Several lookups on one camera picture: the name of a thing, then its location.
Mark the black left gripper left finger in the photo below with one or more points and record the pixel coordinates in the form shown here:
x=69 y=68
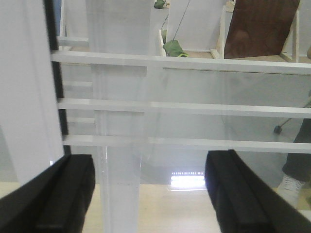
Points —
x=55 y=201

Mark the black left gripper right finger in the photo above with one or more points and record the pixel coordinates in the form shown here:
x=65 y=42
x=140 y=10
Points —
x=243 y=202

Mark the white framed sliding glass door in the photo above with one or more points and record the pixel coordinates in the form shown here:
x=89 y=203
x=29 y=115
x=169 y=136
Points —
x=91 y=77

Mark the green sandbag in tray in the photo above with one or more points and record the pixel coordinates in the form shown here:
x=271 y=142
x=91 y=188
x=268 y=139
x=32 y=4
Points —
x=173 y=49

